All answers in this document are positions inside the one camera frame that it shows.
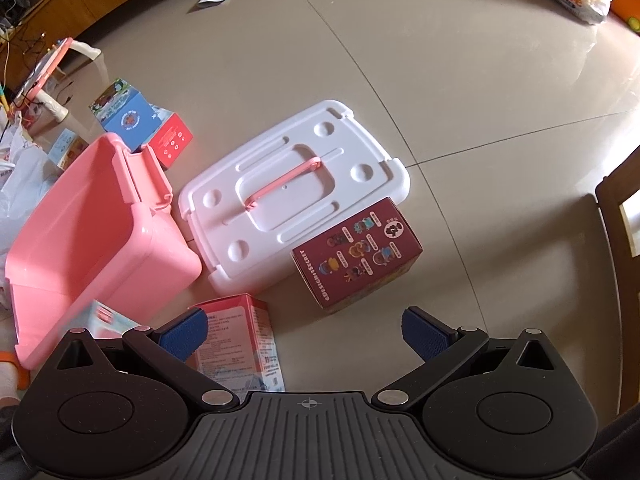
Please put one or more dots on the maroon cartoon toy box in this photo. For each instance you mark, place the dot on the maroon cartoon toy box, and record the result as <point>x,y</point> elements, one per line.
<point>357,256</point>

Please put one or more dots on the white orange plastic bag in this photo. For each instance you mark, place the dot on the white orange plastic bag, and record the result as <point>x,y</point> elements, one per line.
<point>26,176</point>

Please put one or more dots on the light blue toy box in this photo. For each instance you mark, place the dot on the light blue toy box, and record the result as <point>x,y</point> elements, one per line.
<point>66,149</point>

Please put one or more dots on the red white toy box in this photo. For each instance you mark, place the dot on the red white toy box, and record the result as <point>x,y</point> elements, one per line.
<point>239,351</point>

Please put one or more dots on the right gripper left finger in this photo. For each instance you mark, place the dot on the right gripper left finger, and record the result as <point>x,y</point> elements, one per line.
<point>161,354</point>

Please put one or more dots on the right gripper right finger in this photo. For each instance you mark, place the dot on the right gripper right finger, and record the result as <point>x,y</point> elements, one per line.
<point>443,350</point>

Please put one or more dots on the blue green toy box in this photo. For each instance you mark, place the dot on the blue green toy box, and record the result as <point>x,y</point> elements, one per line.
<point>122,109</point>

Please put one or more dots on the wooden chair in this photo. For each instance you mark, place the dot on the wooden chair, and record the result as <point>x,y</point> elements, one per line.
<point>613,191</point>

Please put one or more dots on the light blue pink box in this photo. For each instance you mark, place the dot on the light blue pink box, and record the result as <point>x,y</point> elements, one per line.
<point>102,322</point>

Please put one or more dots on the small red box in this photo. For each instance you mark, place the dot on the small red box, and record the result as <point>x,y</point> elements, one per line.
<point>170,140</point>

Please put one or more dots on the pink white plastic stool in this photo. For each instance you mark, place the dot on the pink white plastic stool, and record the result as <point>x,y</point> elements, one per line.
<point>33,91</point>

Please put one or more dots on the white bin lid pink handle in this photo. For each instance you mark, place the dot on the white bin lid pink handle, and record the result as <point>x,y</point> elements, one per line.
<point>247,212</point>

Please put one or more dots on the pink plastic storage bin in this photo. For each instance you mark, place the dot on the pink plastic storage bin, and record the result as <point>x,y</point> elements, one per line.
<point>104,232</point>

